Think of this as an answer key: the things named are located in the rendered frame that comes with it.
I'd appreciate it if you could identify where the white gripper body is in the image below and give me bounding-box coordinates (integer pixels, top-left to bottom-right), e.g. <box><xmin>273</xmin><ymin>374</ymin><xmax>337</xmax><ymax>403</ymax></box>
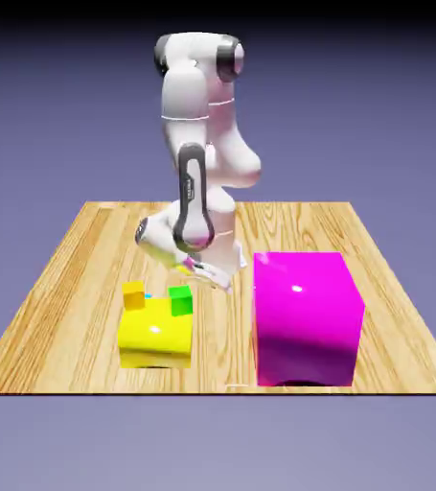
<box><xmin>193</xmin><ymin>261</ymin><xmax>235</xmax><ymax>295</ymax></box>

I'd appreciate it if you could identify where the small green cube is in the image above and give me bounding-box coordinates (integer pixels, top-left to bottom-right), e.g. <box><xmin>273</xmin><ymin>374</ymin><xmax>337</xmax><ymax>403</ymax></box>
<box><xmin>168</xmin><ymin>284</ymin><xmax>195</xmax><ymax>317</ymax></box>

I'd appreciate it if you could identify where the small orange cube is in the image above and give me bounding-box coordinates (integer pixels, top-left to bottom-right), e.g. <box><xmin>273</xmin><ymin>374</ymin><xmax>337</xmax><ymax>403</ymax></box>
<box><xmin>121</xmin><ymin>280</ymin><xmax>147</xmax><ymax>311</ymax></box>

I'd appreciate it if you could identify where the large yellow box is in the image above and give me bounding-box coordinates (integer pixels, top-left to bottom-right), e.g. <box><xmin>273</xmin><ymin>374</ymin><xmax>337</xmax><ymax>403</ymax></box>
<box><xmin>118</xmin><ymin>295</ymin><xmax>195</xmax><ymax>370</ymax></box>

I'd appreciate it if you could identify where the large magenta box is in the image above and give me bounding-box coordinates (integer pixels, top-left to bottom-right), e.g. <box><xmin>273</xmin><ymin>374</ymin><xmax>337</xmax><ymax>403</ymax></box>
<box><xmin>252</xmin><ymin>251</ymin><xmax>367</xmax><ymax>387</ymax></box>

